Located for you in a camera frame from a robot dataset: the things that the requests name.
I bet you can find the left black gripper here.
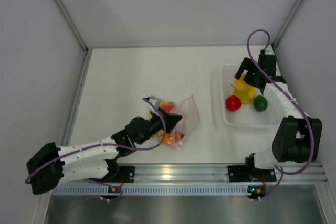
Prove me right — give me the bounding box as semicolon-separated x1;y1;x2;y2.
136;107;182;145

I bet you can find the yellow fake corn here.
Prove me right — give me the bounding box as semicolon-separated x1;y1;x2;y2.
246;85;256;99

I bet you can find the orange yellow fake peach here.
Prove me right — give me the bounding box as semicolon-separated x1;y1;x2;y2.
233;79;248;91

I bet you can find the clear zip top bag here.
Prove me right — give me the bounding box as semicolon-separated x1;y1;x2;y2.
166;95;200;148

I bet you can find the orange fake mango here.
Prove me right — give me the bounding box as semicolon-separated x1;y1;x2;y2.
160;133;175;145

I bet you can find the yellow fake starfruit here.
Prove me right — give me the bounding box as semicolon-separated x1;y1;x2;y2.
233;89;253;104

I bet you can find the green fake lime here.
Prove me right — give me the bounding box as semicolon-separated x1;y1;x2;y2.
253;95;268;112

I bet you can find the red fake apple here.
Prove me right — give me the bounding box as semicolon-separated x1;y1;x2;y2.
225;95;242;112

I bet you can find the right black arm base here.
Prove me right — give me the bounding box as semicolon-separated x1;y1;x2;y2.
227;165;277;183

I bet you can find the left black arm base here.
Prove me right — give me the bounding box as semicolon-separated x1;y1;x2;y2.
89;166;135;183

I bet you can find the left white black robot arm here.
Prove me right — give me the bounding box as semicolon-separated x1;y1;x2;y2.
25;110;183;195

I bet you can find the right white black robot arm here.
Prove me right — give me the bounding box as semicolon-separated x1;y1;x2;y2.
234;50;322;180

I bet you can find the red fake tomato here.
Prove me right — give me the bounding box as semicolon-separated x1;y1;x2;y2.
162;104;175;113

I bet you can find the yellow fake banana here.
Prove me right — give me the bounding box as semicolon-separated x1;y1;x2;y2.
149;100;170;118

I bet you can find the white plastic basket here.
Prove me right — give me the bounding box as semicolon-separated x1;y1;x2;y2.
210;65;281;129

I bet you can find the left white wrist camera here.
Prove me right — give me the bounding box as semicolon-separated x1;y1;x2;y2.
146;96;162;110

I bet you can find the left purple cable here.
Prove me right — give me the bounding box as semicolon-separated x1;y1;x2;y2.
25;97;167;184

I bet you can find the purple cable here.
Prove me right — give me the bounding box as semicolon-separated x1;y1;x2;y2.
25;97;167;184
247;28;316;175

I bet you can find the aluminium mounting rail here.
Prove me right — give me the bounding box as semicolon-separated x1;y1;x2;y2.
129;163;328;185

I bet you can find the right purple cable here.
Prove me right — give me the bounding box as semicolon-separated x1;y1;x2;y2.
247;28;316;175

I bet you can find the white slotted cable duct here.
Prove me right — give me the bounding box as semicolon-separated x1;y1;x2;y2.
52;184;261;196

